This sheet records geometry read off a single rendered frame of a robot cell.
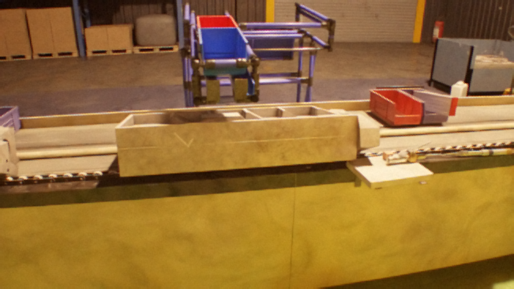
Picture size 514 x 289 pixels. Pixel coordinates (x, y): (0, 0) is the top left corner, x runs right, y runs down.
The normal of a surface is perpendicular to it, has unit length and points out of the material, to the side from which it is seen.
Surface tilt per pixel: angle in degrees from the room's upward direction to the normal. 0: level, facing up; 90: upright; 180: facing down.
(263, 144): 80
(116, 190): 90
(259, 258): 90
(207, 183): 90
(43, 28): 90
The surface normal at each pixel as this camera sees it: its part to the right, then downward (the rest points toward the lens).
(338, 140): 0.17, 0.22
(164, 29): 0.27, 0.44
